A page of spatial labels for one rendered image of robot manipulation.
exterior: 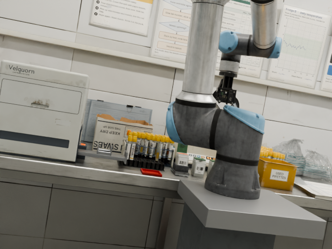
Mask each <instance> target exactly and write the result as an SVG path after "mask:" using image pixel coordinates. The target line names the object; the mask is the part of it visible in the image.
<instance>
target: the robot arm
mask: <svg viewBox="0 0 332 249"><path fill-rule="evenodd" d="M229 1H230V0H191V2H192V9H191V18H190V26H189V35H188V43H187V51H186V60H185V68H184V77H183V85H182V91H181V92H180V93H179V94H178V95H176V98H175V101H173V102H171V103H170V104H169V106H168V109H167V112H166V130H167V134H168V136H169V138H170V139H171V140H172V141H173V142H176V143H180V144H183V145H190V146H195V147H201V148H206V149H211V150H216V157H215V162H214V164H213V166H212V168H211V170H210V172H209V173H208V175H207V177H206V180H205V188H206V189H207V190H209V191H211V192H213V193H216V194H219V195H223V196H227V197H231V198H237V199H245V200H256V199H259V196H260V183H259V176H258V162H259V157H260V151H261V145H262V139H263V134H264V126H265V118H264V117H263V116H262V115H261V114H258V113H254V112H251V111H247V110H244V109H241V108H239V101H238V99H237V98H236V92H237V90H233V89H232V85H233V78H237V75H238V74H237V73H238V72H239V69H240V68H241V66H239V64H240V60H241V55H243V56H254V57H263V58H267V59H269V58H274V59H277V58H279V56H280V53H281V47H282V38H281V37H277V36H276V24H277V3H278V0H250V9H251V24H252V35H250V34H242V33H239V32H232V31H229V30H226V31H223V32H221V25H222V17H223V10H224V6H225V4H226V3H228V2H229ZM218 49H219V50H220V51H221V52H222V54H221V60H220V65H219V71H220V72H219V76H223V79H221V81H220V84H219V86H218V87H217V88H216V91H215V92H214V93H212V91H213V84H214V77H215V69H216V62H217V55H218ZM217 102H218V103H221V102H223V103H226V105H224V107H223V109H218V108H216V103H217ZM228 103H229V104H231V106H230V105H228Z"/></svg>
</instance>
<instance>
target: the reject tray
mask: <svg viewBox="0 0 332 249"><path fill-rule="evenodd" d="M140 171H141V173H142V174H144V175H151V176H159V177H162V174H161V173H160V171H158V170H151V169H144V168H141V169H140Z"/></svg>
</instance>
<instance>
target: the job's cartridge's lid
mask: <svg viewBox="0 0 332 249"><path fill-rule="evenodd" d="M187 148H188V145H183V144H180V143H178V146H177V152H180V153H187Z"/></svg>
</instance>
